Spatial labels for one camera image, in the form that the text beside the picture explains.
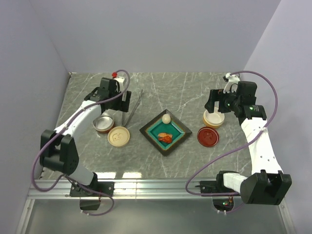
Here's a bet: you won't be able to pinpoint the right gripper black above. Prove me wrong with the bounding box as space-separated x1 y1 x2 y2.
204 87 241 113

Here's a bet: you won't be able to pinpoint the metal tongs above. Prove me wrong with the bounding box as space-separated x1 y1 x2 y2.
121 89 143 127

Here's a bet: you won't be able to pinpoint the white egg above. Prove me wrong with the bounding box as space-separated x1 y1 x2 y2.
162 114 171 124

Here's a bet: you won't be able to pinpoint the salmon piece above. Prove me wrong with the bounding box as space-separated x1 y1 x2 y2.
158 133 173 138

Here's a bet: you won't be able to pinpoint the red fried chicken piece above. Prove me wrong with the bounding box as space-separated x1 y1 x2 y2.
158 136 173 144

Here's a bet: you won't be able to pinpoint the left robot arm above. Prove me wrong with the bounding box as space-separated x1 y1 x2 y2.
35 72 131 196

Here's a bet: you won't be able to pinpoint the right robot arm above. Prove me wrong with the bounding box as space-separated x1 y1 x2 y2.
205 81 292 205

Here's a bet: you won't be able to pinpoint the red steel lunch container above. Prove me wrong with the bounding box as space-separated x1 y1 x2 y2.
93 112 115 134

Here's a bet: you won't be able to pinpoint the cream white bowl container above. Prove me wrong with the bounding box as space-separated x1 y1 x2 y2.
203 107 225 129

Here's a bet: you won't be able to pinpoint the red round lid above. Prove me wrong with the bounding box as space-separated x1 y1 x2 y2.
197 126 219 147

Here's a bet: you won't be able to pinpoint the cream round lid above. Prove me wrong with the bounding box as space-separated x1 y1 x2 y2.
107 126 130 147

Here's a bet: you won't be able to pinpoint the teal square plate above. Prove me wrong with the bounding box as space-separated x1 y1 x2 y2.
139 109 192 156

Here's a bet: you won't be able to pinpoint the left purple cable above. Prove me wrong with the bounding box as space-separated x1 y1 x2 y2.
31 69 130 216

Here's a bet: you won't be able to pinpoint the purple cable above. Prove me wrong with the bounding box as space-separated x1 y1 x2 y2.
185 70 279 215
31 69 130 216

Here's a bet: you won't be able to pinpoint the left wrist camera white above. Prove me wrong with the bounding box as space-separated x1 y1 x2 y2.
112 72 127 91

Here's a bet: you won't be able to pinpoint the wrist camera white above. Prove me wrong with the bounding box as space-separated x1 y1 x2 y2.
112 72 127 91
223 73 240 93

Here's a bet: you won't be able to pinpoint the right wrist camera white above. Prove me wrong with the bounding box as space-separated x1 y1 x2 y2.
223 73 240 93

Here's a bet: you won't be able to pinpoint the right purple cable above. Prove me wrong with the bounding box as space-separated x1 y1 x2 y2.
185 70 279 215

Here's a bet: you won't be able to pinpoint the aluminium mounting rail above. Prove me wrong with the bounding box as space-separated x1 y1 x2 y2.
26 178 230 200

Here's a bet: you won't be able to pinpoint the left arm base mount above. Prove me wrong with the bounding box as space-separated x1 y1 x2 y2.
70 182 115 211

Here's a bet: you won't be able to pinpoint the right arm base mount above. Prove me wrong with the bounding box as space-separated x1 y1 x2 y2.
196 180 243 215

